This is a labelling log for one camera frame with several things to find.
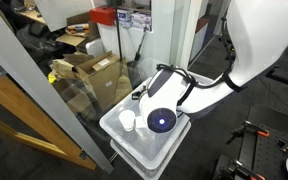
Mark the clear plastic storage bin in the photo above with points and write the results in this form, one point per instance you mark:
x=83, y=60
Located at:
x=160, y=166

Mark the low cardboard box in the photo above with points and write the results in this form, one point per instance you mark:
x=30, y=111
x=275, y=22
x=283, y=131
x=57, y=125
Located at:
x=80, y=103

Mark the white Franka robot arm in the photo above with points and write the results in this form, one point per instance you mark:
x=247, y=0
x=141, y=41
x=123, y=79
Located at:
x=267, y=33

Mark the metal door hinge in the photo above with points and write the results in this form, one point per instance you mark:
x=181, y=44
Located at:
x=83, y=155

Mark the black perforated work table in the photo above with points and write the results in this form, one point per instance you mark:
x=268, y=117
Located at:
x=270, y=153

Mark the white paper cup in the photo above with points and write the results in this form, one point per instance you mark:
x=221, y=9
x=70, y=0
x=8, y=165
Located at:
x=127, y=116

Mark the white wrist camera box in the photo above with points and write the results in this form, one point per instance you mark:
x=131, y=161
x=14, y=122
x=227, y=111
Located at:
x=141, y=121

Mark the black vertical pole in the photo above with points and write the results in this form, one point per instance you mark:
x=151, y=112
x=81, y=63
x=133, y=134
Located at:
x=118, y=40

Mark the wooden door frame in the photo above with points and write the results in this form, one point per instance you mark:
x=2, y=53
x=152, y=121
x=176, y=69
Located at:
x=17, y=110

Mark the white plastic container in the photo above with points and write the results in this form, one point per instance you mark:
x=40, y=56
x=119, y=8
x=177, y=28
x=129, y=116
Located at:
x=95, y=48

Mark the crumpled cardboard sheet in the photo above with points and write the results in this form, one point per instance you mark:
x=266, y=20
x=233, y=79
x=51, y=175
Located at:
x=64, y=66

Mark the red wall box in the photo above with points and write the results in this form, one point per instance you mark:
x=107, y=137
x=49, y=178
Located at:
x=102, y=16

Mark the white blue carton box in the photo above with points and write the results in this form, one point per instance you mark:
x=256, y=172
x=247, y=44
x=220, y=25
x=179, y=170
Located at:
x=142, y=21
x=124, y=18

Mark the black office chair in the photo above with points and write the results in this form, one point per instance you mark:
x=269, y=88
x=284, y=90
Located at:
x=34, y=36

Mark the flat cardboard sheet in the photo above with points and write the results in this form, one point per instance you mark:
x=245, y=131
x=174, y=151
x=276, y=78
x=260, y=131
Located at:
x=70, y=39

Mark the grey metal wall mullion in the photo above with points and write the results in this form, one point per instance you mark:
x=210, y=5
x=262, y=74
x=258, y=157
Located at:
x=34, y=78

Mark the large cardboard box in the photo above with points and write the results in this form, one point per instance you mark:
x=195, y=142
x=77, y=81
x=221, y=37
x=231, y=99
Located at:
x=104, y=80

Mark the white board panel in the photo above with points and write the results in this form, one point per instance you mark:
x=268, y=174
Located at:
x=64, y=13

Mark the clear plastic bin right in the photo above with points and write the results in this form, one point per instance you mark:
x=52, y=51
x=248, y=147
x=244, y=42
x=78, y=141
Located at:
x=124, y=136

